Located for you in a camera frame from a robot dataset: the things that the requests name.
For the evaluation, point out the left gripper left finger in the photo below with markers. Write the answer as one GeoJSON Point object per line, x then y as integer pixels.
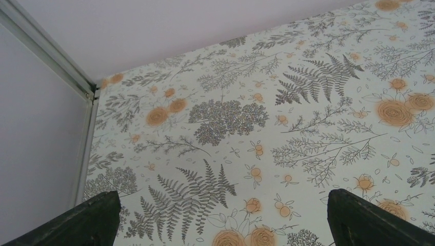
{"type": "Point", "coordinates": [93, 222]}

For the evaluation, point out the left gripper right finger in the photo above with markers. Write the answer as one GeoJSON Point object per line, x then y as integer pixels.
{"type": "Point", "coordinates": [355, 221]}

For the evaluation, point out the floral patterned table mat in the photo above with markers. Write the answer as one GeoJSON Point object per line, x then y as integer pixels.
{"type": "Point", "coordinates": [241, 142]}

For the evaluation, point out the aluminium rail frame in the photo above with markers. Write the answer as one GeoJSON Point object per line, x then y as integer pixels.
{"type": "Point", "coordinates": [46, 114]}

